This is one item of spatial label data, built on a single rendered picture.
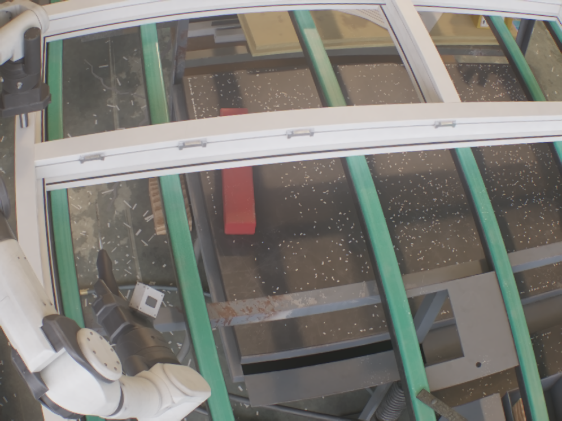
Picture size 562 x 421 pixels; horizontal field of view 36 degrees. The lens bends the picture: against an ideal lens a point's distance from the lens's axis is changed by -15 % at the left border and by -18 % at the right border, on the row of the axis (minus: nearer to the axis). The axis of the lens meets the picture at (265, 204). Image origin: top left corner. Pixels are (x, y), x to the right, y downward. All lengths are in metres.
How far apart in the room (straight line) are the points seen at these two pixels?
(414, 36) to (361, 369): 0.70
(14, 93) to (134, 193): 1.23
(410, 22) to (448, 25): 0.50
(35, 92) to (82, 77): 1.46
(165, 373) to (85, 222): 1.47
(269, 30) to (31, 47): 0.96
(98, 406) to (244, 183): 0.98
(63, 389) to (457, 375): 0.76
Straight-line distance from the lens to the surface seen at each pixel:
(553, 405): 1.98
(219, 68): 2.70
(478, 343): 1.67
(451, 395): 1.91
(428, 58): 1.95
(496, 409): 1.81
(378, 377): 1.92
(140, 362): 1.38
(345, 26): 2.40
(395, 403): 2.04
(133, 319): 1.47
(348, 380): 1.91
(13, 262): 1.16
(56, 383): 1.16
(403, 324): 1.64
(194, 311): 1.60
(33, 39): 1.51
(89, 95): 3.05
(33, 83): 1.63
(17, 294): 1.15
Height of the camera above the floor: 2.27
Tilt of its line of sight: 54 degrees down
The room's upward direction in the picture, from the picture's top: 9 degrees clockwise
